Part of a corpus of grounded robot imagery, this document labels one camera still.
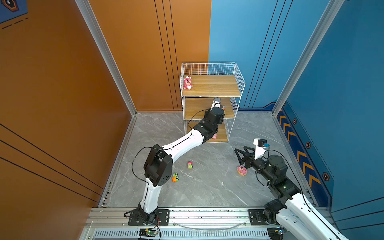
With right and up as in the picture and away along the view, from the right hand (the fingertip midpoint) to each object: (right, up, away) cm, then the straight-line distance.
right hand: (238, 149), depth 74 cm
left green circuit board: (-44, -39, -3) cm, 59 cm away
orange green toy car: (-33, -18, +11) cm, 39 cm away
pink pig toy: (-8, +4, +28) cm, 30 cm away
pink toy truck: (-25, -12, +15) cm, 31 cm away
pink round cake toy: (+5, -15, +13) cm, 20 cm away
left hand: (-10, +22, +11) cm, 27 cm away
